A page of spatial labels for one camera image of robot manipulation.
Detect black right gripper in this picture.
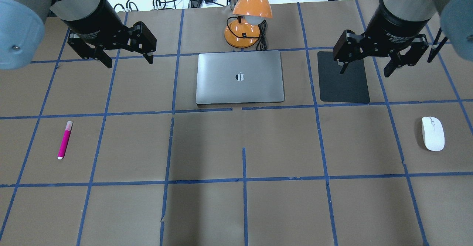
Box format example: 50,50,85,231
333,8,428,78

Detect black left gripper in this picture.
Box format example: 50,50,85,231
67,2,157,69

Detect pink marker pen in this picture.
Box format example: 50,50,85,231
57,121,73,160

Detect white computer mouse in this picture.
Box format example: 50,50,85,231
421,116,445,151

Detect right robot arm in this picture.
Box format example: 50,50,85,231
333,0,473,77

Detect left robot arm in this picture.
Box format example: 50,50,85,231
0,0,157,70

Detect black mousepad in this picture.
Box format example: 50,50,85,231
317,51,370,103

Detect grey closed laptop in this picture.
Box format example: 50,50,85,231
195,50,285,105

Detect orange desk lamp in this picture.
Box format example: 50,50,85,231
224,0,273,48

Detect black lamp power cable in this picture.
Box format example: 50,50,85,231
226,16,268,51

